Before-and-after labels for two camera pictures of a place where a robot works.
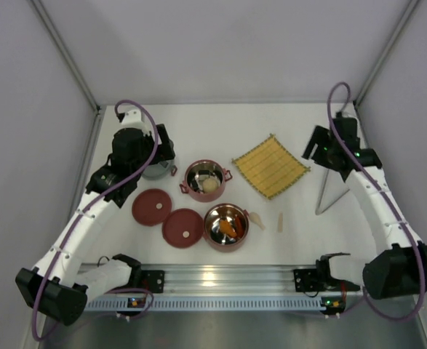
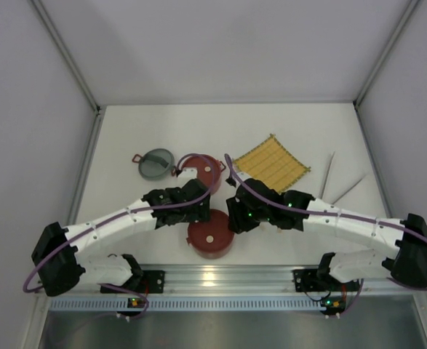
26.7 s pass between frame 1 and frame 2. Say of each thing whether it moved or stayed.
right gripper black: moved
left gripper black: moved
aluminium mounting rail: stayed
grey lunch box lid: stayed
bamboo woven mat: stayed
